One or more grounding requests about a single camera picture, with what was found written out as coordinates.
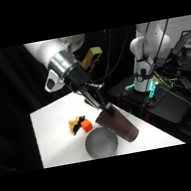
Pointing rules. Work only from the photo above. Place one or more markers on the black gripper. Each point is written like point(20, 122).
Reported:
point(76, 77)

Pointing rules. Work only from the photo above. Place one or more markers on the brown cup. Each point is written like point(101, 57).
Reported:
point(121, 126)

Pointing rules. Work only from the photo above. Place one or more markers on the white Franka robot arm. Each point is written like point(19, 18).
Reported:
point(47, 53)

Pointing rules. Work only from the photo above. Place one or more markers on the grey bowl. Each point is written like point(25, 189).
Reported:
point(99, 146)

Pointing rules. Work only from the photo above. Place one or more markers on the orange block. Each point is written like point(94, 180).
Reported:
point(86, 125)

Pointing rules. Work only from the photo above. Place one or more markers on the yellow and black toy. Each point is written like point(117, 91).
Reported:
point(74, 123)

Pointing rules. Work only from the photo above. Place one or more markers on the green light strip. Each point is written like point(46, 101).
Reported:
point(151, 91)

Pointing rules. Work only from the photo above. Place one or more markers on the black robot stand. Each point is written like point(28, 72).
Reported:
point(167, 102)

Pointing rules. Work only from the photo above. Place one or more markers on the black monitor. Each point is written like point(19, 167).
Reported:
point(187, 42)

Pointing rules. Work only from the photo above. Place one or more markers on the yellowish wrist camera box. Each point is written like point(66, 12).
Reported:
point(91, 57)

